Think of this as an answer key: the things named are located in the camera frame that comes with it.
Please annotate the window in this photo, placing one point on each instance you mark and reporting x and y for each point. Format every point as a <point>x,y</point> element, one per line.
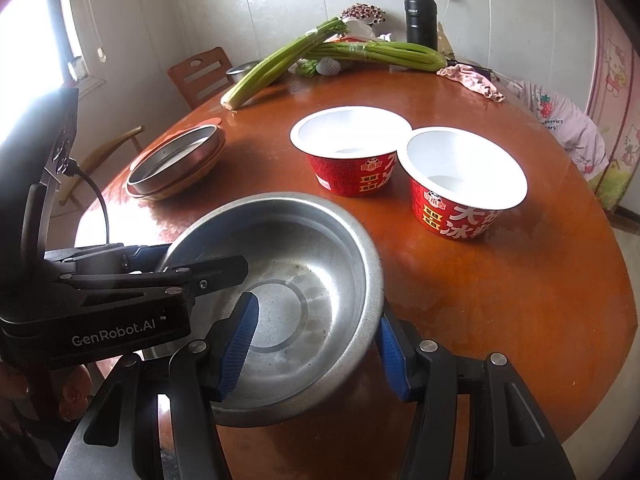
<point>30,35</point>

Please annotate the green leafy vegetable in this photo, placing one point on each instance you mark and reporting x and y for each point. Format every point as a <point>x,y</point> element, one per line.
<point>309,68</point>

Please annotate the pink child jacket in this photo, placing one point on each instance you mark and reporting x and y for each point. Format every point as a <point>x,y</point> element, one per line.
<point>565,120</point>

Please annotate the pink frilly cloth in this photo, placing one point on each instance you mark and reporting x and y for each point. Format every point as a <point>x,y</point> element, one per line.
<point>475,80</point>

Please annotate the white plastic bag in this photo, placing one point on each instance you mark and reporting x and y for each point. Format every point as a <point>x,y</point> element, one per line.
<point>360,27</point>

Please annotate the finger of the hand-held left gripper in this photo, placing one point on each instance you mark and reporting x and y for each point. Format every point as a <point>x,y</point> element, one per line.
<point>100,252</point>
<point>220,269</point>

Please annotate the wooden chair back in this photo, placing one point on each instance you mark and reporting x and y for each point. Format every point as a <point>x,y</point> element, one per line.
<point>200,75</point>

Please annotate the wooden armchair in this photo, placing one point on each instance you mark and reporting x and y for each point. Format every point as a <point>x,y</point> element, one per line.
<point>120,137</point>

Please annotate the pink cartoon printed panel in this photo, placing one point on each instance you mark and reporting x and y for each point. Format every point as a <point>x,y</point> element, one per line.
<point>615,85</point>

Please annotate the red plastic bag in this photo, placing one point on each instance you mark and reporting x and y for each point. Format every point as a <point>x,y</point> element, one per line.
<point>347,38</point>

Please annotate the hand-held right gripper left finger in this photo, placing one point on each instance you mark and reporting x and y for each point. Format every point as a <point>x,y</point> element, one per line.
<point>240,345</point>

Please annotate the black thermos bottle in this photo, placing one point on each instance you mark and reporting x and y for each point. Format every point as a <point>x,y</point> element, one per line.
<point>421,20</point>

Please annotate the large steel bowl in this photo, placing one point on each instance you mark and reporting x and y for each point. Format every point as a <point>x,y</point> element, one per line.
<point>310,270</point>

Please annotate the person's left hand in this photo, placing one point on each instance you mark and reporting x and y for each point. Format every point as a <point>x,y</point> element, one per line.
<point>75,390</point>

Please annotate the small steel bowl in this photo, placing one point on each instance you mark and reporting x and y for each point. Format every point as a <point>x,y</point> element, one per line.
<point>242,67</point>

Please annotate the celery bunch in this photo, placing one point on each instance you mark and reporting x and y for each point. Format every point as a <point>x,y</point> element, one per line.
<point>390,52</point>
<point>270,67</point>

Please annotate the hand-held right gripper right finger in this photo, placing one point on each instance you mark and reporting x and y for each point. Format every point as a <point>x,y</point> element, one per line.
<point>392,360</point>

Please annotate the orange plastic plate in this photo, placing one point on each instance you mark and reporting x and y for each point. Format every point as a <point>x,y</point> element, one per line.
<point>207,122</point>

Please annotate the speckled bouquet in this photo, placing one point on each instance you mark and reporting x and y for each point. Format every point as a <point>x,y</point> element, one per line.
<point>362,12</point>

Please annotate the yellow shell-shaped plate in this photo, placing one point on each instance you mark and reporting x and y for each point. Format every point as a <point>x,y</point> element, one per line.
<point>200,173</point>

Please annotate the round metal plate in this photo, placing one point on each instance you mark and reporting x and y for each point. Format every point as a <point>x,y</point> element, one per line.
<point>170,160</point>

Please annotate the white foam net sleeve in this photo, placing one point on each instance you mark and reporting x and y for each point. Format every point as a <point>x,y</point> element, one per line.
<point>330,67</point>

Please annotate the red white paper bowl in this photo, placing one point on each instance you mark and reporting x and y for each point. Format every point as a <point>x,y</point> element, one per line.
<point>350,130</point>
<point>465,160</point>

